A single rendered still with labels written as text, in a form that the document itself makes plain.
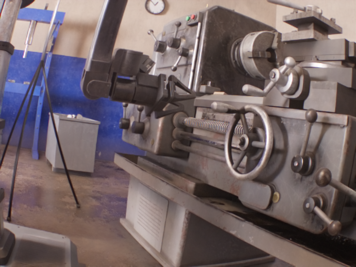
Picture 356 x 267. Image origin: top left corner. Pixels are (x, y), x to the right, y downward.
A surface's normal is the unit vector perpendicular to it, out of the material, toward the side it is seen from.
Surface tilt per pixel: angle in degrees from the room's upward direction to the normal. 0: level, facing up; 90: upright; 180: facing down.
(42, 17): 90
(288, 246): 90
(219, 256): 90
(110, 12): 101
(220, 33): 90
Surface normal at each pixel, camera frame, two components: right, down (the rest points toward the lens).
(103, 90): 0.35, 0.28
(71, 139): 0.53, 0.11
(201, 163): -0.88, -0.13
